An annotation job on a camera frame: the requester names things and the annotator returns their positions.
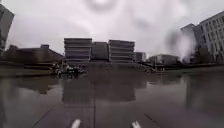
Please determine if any robot's own part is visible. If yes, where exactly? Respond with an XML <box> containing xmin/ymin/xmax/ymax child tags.
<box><xmin>70</xmin><ymin>118</ymin><xmax>82</xmax><ymax>128</ymax></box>
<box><xmin>131</xmin><ymin>120</ymin><xmax>142</xmax><ymax>128</ymax></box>

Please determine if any group of people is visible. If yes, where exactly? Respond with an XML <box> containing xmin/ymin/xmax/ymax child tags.
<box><xmin>50</xmin><ymin>63</ymin><xmax>88</xmax><ymax>79</ymax></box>

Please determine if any tall grey building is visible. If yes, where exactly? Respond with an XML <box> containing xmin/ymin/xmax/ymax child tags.
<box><xmin>0</xmin><ymin>3</ymin><xmax>16</xmax><ymax>53</ymax></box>

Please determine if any pale multi-storey building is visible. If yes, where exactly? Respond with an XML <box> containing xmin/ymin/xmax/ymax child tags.
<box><xmin>180</xmin><ymin>10</ymin><xmax>224</xmax><ymax>65</ymax></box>

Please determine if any low grey building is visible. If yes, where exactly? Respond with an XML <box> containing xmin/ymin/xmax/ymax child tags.
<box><xmin>148</xmin><ymin>54</ymin><xmax>179</xmax><ymax>67</ymax></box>

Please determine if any wet grey paved plaza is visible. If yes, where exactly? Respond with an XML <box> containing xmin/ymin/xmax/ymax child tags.
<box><xmin>0</xmin><ymin>65</ymin><xmax>224</xmax><ymax>128</ymax></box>

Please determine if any tiered concrete building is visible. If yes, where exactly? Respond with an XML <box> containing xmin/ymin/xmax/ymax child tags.
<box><xmin>63</xmin><ymin>37</ymin><xmax>136</xmax><ymax>65</ymax></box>

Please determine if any low dark building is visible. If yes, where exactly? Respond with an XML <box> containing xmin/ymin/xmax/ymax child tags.
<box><xmin>0</xmin><ymin>43</ymin><xmax>65</xmax><ymax>66</ymax></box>

